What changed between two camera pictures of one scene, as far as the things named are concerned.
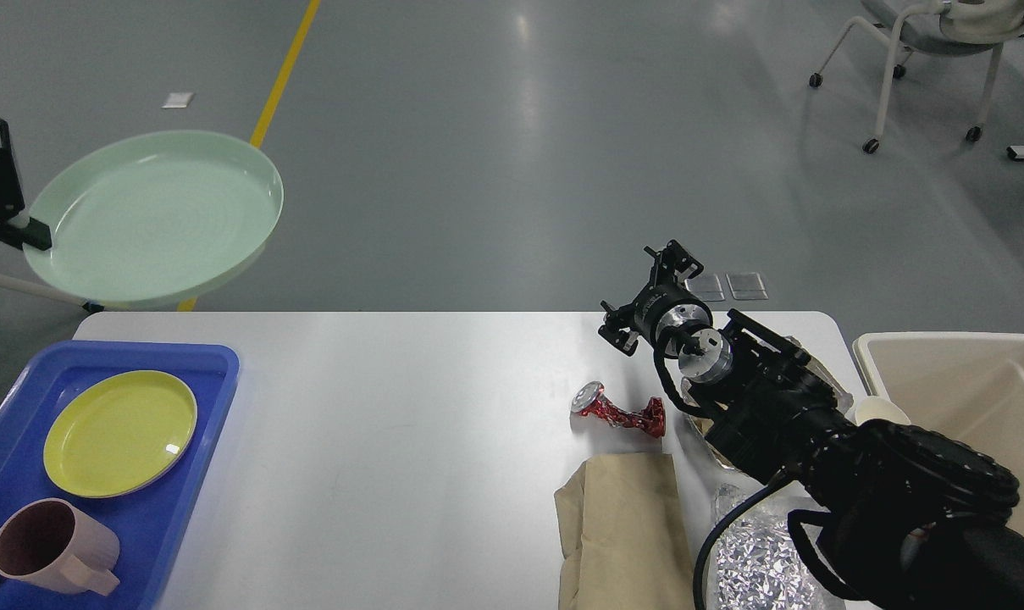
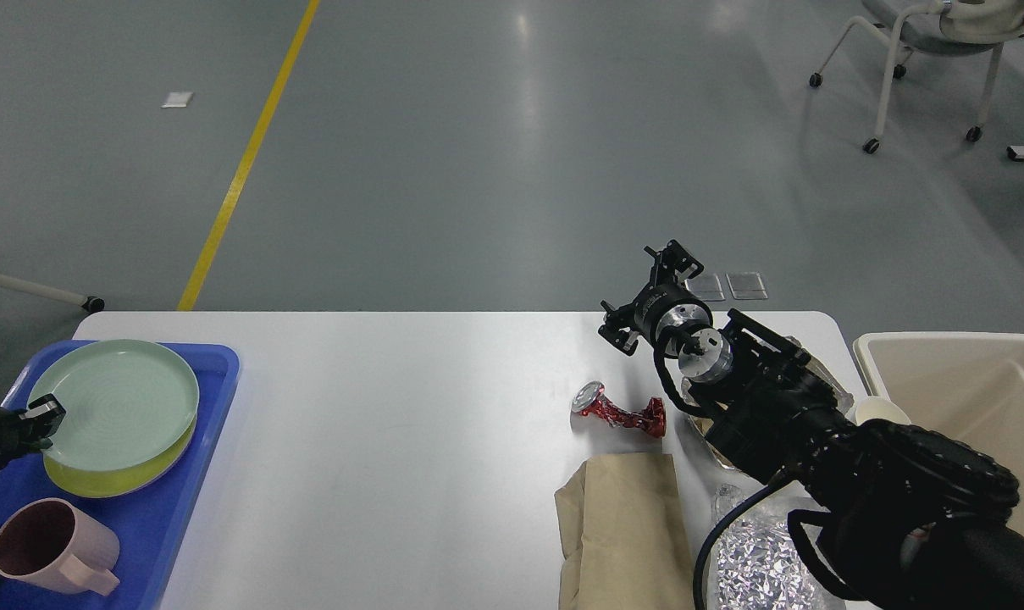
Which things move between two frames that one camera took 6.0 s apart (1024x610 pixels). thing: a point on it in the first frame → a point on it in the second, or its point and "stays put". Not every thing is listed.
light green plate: (152, 218) → (125, 402)
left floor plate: (706, 287) stays put
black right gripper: (622, 324) stays put
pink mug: (46, 543) stays put
